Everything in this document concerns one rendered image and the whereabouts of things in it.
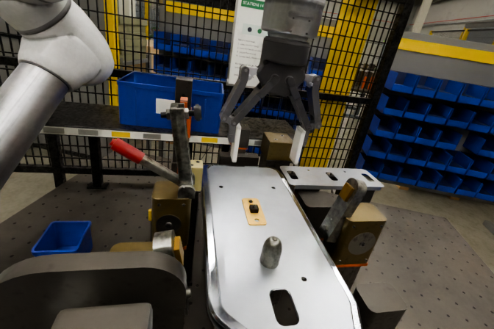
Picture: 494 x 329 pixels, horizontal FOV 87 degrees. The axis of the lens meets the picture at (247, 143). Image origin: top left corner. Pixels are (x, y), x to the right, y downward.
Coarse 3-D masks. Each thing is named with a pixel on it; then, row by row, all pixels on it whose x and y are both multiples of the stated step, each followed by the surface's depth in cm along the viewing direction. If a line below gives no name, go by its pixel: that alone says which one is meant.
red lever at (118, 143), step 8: (112, 144) 42; (120, 144) 42; (128, 144) 43; (120, 152) 42; (128, 152) 43; (136, 152) 43; (136, 160) 43; (144, 160) 44; (152, 160) 45; (152, 168) 45; (160, 168) 45; (168, 176) 46; (176, 176) 47; (176, 184) 47
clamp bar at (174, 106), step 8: (176, 104) 42; (184, 104) 43; (160, 112) 42; (168, 112) 41; (176, 112) 41; (184, 112) 41; (192, 112) 42; (200, 112) 42; (176, 120) 41; (184, 120) 41; (176, 128) 42; (184, 128) 42; (176, 136) 42; (184, 136) 42; (176, 144) 43; (184, 144) 43; (176, 152) 43; (184, 152) 44; (176, 160) 44; (184, 160) 44; (184, 168) 45; (184, 176) 46; (192, 176) 49; (192, 184) 47
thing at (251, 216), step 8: (248, 200) 57; (256, 200) 57; (248, 208) 54; (256, 208) 53; (248, 216) 52; (256, 216) 52; (264, 216) 53; (248, 224) 50; (256, 224) 50; (264, 224) 51
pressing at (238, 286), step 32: (224, 192) 59; (256, 192) 61; (288, 192) 63; (224, 224) 49; (288, 224) 52; (224, 256) 42; (256, 256) 43; (288, 256) 44; (320, 256) 46; (224, 288) 37; (256, 288) 38; (288, 288) 39; (320, 288) 40; (224, 320) 33; (256, 320) 34; (320, 320) 35; (352, 320) 36
